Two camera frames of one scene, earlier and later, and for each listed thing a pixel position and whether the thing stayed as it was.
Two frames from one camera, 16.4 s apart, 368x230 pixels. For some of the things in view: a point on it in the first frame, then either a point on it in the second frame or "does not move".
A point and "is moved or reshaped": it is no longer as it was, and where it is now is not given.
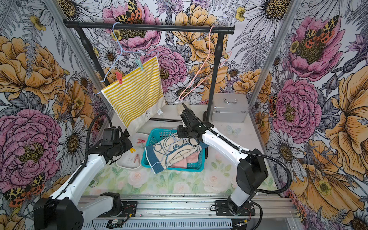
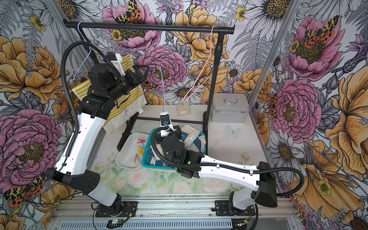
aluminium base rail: x=165 y=212 does not move
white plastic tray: x=132 y=159 does not move
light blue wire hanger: x=121 y=52 to x=77 y=24
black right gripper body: x=184 y=132 to x=159 y=138
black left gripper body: x=122 y=146 to x=130 y=81
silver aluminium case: x=227 y=107 does not move
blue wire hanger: x=172 y=129 is moved or reshaped
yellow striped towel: x=141 y=93 to x=127 y=100
